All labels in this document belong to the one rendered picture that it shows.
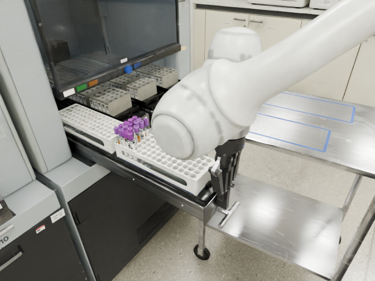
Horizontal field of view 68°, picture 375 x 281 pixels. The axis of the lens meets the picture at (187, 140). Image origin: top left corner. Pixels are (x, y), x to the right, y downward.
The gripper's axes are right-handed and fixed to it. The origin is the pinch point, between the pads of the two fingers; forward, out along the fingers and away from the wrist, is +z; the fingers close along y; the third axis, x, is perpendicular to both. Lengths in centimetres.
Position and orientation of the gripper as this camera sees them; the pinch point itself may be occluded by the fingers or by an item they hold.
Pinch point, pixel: (223, 196)
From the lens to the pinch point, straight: 73.9
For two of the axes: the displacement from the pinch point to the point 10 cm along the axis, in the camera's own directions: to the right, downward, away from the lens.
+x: 8.1, 3.2, -4.9
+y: -5.8, 4.6, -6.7
